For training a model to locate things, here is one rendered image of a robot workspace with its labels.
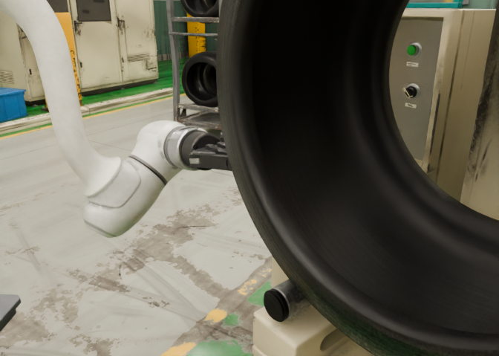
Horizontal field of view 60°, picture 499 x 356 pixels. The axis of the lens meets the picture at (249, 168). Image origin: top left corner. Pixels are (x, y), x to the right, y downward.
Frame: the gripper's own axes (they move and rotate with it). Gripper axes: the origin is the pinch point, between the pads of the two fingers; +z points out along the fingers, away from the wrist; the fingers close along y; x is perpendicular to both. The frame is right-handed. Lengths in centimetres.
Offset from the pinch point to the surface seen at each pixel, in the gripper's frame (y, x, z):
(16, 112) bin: 64, 23, -534
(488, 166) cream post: 25.0, 2.4, 25.2
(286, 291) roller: -10.3, 13.3, 15.3
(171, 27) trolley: 166, -51, -315
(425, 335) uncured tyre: -12.2, 8.7, 35.9
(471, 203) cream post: 25.0, 9.1, 22.8
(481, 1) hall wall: 816, -83, -328
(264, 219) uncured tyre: -12.7, 2.5, 14.7
